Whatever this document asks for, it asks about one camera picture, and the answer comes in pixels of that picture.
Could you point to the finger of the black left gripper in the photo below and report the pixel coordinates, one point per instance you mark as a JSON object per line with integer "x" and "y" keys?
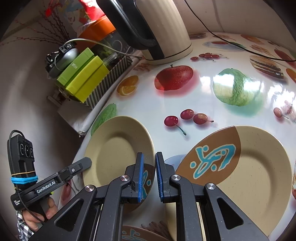
{"x": 81, "y": 165}

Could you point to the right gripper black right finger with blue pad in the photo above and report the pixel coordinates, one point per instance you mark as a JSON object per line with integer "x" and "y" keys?
{"x": 167, "y": 193}

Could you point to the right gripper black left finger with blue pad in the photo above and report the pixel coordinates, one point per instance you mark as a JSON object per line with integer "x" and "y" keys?
{"x": 132, "y": 193}

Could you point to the checkered shirt sleeve forearm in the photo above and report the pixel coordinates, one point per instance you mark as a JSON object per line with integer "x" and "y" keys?
{"x": 24, "y": 232}

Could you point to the person's left hand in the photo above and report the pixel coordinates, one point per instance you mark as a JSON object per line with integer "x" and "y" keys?
{"x": 32, "y": 222}

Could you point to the patterned plate bottom edge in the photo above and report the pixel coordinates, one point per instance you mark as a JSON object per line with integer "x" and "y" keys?
{"x": 132, "y": 233}

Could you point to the beige plate left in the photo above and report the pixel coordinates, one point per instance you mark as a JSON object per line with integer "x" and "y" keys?
{"x": 114, "y": 146}

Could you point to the yellow green box front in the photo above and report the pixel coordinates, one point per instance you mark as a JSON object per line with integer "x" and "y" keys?
{"x": 91, "y": 83}

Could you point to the beige brown patterned plate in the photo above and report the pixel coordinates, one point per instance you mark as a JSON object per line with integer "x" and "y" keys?
{"x": 252, "y": 166}

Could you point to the lime green box middle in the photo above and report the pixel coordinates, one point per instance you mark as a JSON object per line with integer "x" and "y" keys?
{"x": 83, "y": 75}

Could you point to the grey round device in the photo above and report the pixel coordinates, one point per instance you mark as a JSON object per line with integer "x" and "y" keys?
{"x": 58, "y": 61}

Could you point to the striped storage box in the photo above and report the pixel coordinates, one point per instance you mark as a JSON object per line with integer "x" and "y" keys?
{"x": 62, "y": 95}

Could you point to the dark green box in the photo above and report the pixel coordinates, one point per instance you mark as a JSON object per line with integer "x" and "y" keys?
{"x": 75, "y": 67}

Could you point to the fruit print tablecloth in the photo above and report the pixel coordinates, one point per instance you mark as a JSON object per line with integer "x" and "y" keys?
{"x": 216, "y": 86}

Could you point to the orange lidded container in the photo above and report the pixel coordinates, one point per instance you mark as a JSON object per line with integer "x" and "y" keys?
{"x": 97, "y": 30}

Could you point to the red paper bag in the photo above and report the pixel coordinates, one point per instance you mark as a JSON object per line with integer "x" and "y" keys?
{"x": 91, "y": 11}

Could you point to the cream electric kettle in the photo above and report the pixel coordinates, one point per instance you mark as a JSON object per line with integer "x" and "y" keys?
{"x": 154, "y": 27}

